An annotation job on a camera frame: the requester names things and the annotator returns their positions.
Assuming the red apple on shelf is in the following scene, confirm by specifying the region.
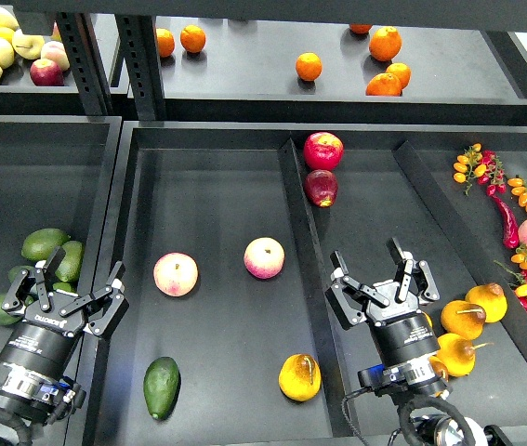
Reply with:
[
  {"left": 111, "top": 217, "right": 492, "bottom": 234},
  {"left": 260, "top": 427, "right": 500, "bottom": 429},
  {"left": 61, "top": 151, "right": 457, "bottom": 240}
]
[{"left": 30, "top": 59, "right": 64, "bottom": 86}]

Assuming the black shelf upright post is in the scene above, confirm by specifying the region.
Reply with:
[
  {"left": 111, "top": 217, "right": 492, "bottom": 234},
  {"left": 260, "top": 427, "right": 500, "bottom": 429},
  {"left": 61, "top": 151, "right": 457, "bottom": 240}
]
[{"left": 56, "top": 12, "right": 113, "bottom": 116}]

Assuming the green avocado top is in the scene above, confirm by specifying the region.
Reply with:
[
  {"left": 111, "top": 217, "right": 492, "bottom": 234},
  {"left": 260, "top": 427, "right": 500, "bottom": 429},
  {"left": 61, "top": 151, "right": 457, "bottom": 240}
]
[{"left": 20, "top": 228, "right": 71, "bottom": 262}]

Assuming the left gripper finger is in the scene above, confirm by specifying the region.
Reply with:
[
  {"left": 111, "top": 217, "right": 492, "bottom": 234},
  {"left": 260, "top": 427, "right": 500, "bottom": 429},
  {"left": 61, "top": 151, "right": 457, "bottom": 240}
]
[
  {"left": 2, "top": 246, "right": 66, "bottom": 312},
  {"left": 58, "top": 261, "right": 129, "bottom": 339}
]

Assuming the yellow orange pear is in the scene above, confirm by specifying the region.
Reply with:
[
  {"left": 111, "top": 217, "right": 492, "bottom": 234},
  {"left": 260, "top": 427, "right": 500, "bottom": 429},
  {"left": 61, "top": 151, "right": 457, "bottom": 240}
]
[{"left": 278, "top": 353, "right": 322, "bottom": 402}]

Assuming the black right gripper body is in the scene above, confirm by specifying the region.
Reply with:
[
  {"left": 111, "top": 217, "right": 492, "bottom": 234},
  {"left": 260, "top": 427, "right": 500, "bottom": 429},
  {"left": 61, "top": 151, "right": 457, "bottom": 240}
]
[{"left": 367, "top": 280, "right": 438, "bottom": 374}]

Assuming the bright red apple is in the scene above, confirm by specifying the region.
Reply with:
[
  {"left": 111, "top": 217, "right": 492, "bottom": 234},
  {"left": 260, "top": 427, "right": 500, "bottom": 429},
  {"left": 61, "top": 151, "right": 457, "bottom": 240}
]
[{"left": 303, "top": 132, "right": 344, "bottom": 171}]

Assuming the dark red apple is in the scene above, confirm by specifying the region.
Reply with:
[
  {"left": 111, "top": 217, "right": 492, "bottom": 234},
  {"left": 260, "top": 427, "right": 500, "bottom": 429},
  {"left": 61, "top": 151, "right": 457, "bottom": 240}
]
[{"left": 303, "top": 169, "right": 338, "bottom": 208}]

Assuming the black divided tray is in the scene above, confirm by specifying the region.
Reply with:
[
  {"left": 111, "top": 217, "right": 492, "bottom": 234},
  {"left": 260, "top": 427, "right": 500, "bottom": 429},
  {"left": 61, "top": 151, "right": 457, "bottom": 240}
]
[{"left": 64, "top": 122, "right": 527, "bottom": 445}]

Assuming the pink apple left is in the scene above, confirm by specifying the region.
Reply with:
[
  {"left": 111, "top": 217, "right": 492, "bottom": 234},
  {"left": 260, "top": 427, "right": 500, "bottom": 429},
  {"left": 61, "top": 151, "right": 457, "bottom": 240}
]
[{"left": 153, "top": 252, "right": 199, "bottom": 297}]

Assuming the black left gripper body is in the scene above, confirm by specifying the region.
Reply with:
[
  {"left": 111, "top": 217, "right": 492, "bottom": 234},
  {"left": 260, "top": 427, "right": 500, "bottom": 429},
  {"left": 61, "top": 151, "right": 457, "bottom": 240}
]
[{"left": 0, "top": 290, "right": 87, "bottom": 381}]

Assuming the pink apple centre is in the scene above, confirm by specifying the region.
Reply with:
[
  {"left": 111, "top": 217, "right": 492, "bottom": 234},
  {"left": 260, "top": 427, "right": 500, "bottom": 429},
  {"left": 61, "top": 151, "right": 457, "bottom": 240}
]
[{"left": 244, "top": 237, "right": 284, "bottom": 280}]

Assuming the red chili pepper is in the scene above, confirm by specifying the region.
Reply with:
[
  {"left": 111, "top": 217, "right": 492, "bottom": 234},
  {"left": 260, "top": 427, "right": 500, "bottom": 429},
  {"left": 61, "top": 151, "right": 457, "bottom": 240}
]
[{"left": 491, "top": 195, "right": 520, "bottom": 249}]

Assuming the orange on shelf centre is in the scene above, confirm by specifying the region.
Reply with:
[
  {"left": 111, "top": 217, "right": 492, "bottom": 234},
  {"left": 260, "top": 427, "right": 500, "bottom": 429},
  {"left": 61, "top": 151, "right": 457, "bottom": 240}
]
[{"left": 295, "top": 52, "right": 323, "bottom": 82}]

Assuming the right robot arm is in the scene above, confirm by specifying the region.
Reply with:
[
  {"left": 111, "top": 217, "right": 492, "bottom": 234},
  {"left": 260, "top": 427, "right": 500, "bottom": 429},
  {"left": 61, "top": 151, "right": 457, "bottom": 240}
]
[{"left": 325, "top": 238, "right": 510, "bottom": 445}]

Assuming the green avocado right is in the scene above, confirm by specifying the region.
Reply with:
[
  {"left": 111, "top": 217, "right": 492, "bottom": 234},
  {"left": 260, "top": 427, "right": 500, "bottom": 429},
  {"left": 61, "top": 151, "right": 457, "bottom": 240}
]
[{"left": 56, "top": 241, "right": 85, "bottom": 282}]

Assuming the orange cherry tomato bunch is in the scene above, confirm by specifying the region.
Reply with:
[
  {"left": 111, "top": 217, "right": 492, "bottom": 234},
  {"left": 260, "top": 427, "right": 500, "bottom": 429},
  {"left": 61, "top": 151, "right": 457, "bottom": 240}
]
[{"left": 453, "top": 143, "right": 487, "bottom": 195}]

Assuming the orange behind front orange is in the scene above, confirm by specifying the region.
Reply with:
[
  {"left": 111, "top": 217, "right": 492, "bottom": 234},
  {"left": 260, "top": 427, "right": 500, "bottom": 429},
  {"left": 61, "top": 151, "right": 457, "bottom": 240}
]
[{"left": 386, "top": 62, "right": 412, "bottom": 89}]

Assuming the yellow lemon on shelf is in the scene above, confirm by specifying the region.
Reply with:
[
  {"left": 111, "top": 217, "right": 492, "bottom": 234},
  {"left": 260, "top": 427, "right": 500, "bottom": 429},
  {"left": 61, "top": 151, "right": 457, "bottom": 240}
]
[{"left": 0, "top": 27, "right": 15, "bottom": 44}]

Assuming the yellow pear far right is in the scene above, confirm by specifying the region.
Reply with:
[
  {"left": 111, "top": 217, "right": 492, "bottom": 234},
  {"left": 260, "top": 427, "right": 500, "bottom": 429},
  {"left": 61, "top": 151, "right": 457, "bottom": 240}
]
[{"left": 465, "top": 282, "right": 508, "bottom": 323}]

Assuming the orange on shelf left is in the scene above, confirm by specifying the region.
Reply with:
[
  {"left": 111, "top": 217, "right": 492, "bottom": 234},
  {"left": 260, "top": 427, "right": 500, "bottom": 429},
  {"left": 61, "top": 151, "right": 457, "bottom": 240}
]
[{"left": 156, "top": 28, "right": 176, "bottom": 58}]

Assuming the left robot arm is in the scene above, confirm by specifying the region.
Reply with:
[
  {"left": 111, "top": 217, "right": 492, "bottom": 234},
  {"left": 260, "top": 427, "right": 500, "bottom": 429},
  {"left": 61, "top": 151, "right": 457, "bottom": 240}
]
[{"left": 0, "top": 247, "right": 129, "bottom": 445}]

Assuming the pale yellow apple right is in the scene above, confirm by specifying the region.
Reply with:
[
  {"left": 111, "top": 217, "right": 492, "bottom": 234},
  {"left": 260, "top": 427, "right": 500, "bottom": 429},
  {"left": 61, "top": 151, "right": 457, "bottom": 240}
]
[{"left": 11, "top": 29, "right": 45, "bottom": 60}]

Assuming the pink peach on shelf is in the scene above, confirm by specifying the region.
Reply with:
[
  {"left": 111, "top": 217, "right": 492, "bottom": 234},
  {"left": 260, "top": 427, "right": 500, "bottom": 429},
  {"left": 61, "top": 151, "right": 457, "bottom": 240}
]
[{"left": 41, "top": 41, "right": 70, "bottom": 72}]

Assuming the black left tray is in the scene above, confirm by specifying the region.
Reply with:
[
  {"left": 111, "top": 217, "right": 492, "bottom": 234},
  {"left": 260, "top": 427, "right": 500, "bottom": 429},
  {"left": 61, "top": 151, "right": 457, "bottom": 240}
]
[{"left": 0, "top": 115, "right": 122, "bottom": 382}]

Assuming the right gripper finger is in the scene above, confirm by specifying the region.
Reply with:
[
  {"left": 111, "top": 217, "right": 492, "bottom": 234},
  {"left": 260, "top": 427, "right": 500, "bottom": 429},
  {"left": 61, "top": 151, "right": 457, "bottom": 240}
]
[
  {"left": 386, "top": 237, "right": 440, "bottom": 305},
  {"left": 325, "top": 251, "right": 389, "bottom": 330}
]

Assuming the large orange on shelf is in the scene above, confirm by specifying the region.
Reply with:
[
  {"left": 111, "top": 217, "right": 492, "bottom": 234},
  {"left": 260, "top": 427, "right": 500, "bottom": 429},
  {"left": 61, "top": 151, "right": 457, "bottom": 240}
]
[{"left": 369, "top": 26, "right": 402, "bottom": 62}]

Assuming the orange on shelf front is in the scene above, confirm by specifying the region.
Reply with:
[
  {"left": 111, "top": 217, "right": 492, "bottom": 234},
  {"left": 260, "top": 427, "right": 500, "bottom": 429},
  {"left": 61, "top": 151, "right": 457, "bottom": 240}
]
[{"left": 365, "top": 72, "right": 402, "bottom": 97}]

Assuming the dark green avocado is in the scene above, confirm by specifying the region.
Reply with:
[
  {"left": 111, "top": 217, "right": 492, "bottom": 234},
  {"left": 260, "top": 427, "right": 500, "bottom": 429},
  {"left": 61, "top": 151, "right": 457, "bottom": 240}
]
[{"left": 143, "top": 357, "right": 180, "bottom": 420}]

